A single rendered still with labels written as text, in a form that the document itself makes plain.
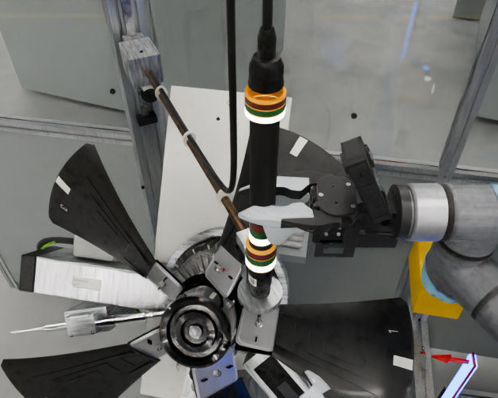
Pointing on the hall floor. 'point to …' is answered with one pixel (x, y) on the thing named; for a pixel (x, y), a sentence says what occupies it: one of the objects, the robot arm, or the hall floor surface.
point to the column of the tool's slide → (154, 172)
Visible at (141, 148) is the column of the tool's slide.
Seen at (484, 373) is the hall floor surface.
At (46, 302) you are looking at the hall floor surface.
